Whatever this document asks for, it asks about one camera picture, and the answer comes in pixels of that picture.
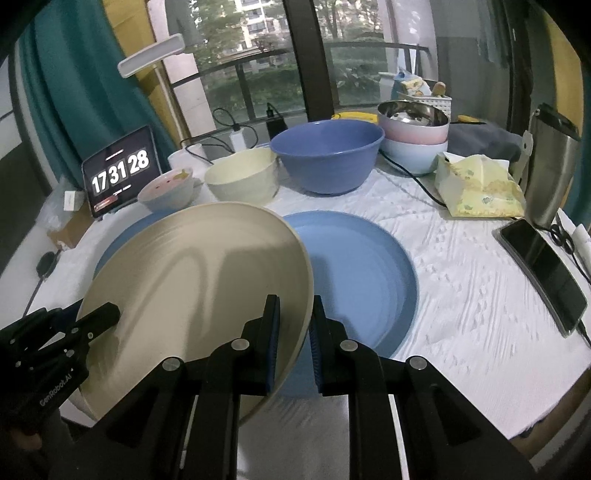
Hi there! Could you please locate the large blue bowl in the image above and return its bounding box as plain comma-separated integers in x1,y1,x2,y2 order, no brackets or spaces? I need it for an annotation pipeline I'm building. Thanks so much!
270,120,386,195

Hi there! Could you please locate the pink strawberry bowl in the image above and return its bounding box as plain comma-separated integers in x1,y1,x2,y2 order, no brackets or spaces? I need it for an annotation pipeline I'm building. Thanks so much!
137,168,195,213

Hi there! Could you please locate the yellow curtain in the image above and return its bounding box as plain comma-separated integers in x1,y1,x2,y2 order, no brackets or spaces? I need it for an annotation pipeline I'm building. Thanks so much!
540,18,585,134

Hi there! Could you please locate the steel tumbler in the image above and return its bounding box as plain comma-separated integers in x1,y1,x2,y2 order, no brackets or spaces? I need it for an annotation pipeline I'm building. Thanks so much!
522,102,581,229

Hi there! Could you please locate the cream bowl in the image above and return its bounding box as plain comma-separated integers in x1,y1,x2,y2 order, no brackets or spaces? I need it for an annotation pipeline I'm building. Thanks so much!
204,147,279,206

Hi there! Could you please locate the steel bowl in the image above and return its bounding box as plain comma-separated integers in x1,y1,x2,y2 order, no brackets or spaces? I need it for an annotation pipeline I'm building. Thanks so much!
377,100,450,127

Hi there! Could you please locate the black phone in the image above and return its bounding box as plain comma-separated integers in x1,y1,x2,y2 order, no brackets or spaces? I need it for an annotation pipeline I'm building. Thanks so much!
500,218,588,337

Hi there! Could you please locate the cardboard box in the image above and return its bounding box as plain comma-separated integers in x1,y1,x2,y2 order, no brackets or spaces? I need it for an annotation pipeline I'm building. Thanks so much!
46,203,93,250

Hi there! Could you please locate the cream plate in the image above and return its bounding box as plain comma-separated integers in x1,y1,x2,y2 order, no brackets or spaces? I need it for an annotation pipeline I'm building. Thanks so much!
76,202,315,423

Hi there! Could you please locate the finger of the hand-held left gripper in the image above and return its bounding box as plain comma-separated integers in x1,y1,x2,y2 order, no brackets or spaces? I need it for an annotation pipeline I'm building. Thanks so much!
69,302,122,343

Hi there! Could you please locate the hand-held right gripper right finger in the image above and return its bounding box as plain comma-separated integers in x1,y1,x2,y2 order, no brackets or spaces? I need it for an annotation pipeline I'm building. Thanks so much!
310,295,539,480

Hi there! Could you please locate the black charger cable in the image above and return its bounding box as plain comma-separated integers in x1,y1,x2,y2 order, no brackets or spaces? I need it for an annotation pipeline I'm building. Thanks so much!
179,107,259,160

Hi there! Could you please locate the balcony railing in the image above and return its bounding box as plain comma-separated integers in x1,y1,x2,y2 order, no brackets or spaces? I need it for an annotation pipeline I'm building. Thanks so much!
168,41,430,121

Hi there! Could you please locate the long black cable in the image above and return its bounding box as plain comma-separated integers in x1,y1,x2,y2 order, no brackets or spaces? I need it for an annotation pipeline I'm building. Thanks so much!
376,152,448,206

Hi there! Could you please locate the black round device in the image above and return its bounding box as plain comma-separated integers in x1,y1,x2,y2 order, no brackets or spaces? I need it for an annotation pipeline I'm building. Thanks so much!
36,251,62,280

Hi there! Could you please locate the blue white packet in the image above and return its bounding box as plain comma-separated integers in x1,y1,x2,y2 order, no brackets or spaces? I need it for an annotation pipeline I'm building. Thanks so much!
379,69,419,100

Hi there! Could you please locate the grey cloth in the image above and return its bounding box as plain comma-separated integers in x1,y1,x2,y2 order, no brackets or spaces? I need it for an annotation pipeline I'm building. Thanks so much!
448,124,527,162

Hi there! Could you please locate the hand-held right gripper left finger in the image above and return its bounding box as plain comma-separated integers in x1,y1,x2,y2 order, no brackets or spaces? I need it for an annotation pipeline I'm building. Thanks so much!
55,295,282,480

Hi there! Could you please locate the teal curtain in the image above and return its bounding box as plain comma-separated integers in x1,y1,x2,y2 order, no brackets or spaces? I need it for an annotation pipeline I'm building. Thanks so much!
18,0,178,195

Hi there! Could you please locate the black window frame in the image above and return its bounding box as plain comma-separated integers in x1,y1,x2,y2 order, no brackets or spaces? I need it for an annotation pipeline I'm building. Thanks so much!
281,0,340,121

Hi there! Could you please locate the tablet with clock display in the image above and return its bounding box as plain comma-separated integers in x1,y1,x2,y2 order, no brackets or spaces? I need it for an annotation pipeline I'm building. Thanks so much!
82,126,160,219

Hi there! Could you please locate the white perforated basket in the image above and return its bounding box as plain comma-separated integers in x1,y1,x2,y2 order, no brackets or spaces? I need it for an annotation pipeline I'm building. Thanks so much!
397,92,452,121

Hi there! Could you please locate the blue plate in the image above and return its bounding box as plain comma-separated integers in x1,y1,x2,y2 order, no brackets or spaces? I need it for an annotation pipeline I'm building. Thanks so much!
274,210,420,398
92,213,155,280

